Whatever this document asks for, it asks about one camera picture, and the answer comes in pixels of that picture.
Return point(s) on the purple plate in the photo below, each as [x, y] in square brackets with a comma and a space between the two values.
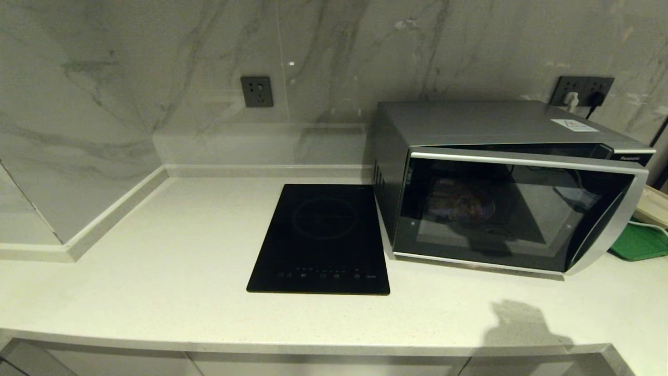
[464, 201]

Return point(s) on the dark glass microwave door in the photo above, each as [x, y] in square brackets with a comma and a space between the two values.
[522, 245]

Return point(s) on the silver microwave oven body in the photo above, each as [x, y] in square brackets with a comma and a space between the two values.
[469, 122]

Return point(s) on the black induction cooktop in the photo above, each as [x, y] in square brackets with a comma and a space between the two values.
[318, 240]

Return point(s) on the white plug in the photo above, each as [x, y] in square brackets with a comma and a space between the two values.
[571, 100]

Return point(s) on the black plug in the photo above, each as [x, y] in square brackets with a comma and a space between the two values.
[597, 98]

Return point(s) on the green cutting board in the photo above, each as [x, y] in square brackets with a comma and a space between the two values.
[642, 245]

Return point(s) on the cream power strip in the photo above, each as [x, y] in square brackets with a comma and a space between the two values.
[655, 206]

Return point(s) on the beige corner cabinet panel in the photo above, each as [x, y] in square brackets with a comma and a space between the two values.
[31, 363]

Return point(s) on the grey single wall socket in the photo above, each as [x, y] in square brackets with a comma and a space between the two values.
[257, 92]

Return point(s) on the grey double wall socket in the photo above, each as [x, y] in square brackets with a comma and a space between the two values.
[583, 83]

